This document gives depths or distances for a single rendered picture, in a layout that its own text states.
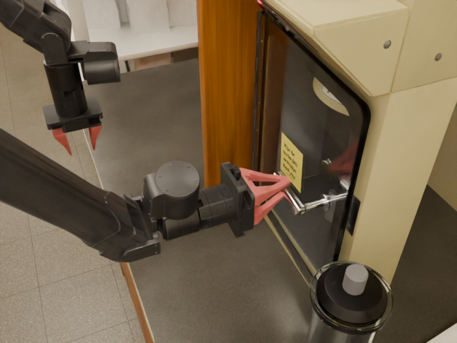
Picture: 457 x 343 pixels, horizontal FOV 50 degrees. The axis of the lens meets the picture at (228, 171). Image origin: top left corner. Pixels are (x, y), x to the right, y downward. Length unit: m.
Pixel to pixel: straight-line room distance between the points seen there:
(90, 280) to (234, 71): 1.46
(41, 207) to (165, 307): 0.43
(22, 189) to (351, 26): 0.36
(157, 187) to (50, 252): 1.77
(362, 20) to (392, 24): 0.04
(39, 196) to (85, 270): 1.71
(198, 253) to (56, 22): 0.50
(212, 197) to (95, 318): 1.45
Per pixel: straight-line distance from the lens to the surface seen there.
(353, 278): 0.64
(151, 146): 1.26
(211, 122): 0.96
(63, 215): 0.58
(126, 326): 2.04
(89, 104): 0.97
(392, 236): 0.80
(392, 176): 0.69
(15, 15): 0.86
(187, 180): 0.62
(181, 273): 0.97
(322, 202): 0.73
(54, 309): 2.16
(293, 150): 0.79
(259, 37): 0.84
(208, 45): 0.87
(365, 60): 0.54
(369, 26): 0.52
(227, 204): 0.69
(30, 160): 0.52
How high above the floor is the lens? 1.70
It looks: 41 degrees down
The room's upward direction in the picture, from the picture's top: straight up
